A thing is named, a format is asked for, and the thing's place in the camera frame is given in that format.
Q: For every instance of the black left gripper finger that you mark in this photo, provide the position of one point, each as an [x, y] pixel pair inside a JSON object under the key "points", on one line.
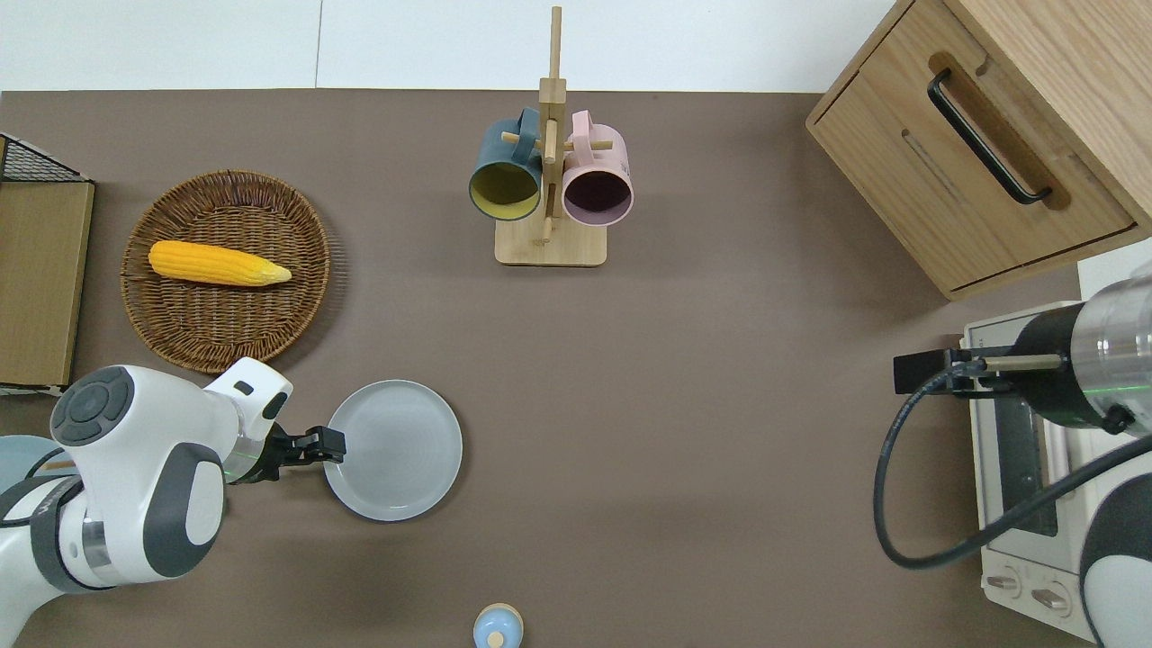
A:
{"points": [[328, 454], [328, 437]]}

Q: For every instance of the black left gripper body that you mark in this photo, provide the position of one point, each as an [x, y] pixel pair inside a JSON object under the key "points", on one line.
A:
{"points": [[286, 450]]}

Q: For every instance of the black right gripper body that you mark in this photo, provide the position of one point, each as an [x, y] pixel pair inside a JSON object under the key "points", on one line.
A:
{"points": [[922, 373]]}

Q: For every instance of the gray round plate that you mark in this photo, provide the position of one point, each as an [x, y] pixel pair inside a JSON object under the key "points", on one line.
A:
{"points": [[405, 450]]}

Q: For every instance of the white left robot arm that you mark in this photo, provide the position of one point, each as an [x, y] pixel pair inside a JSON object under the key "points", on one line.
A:
{"points": [[135, 468]]}

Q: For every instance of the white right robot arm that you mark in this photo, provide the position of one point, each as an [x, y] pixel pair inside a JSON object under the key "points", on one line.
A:
{"points": [[1116, 351]]}

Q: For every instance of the light blue plate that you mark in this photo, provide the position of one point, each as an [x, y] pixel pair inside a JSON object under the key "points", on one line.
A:
{"points": [[22, 454]]}

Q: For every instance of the brown wicker basket tray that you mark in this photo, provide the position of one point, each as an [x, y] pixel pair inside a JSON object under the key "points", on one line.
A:
{"points": [[234, 315]]}

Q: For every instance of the wooden drawer cabinet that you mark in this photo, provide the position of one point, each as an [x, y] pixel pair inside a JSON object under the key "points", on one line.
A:
{"points": [[900, 180]]}

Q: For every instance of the yellow corn cob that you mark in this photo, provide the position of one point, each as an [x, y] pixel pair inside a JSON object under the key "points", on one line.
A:
{"points": [[207, 263]]}

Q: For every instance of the white toaster oven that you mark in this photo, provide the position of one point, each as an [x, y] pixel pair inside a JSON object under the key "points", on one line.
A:
{"points": [[1026, 562]]}

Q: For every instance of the silver oven knob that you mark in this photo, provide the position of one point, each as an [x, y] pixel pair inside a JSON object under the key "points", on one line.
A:
{"points": [[1003, 582], [1051, 598]]}

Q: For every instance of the wooden mug tree rack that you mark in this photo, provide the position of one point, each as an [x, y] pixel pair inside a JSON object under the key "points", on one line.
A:
{"points": [[551, 247]]}

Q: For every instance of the dark teal mug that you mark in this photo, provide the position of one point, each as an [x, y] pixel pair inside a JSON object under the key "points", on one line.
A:
{"points": [[493, 153]]}

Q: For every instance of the pink mug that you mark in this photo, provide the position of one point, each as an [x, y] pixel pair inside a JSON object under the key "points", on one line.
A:
{"points": [[607, 162]]}

